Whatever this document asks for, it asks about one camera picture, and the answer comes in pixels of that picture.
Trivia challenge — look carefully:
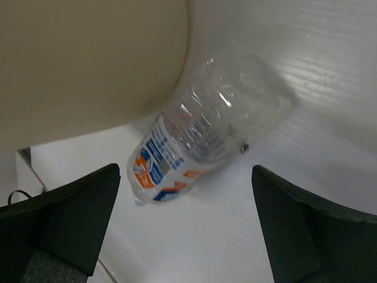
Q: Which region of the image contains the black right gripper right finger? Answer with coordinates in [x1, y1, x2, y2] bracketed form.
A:
[252, 165, 376, 282]

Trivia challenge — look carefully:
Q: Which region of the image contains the blue orange label clear bottle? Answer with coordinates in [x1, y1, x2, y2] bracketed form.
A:
[127, 54, 279, 206]

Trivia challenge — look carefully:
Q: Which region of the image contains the beige round plastic bin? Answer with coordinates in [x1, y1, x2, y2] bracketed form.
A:
[1, 1, 189, 152]

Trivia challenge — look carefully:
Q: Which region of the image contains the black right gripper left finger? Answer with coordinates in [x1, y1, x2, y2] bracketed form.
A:
[1, 163, 120, 282]

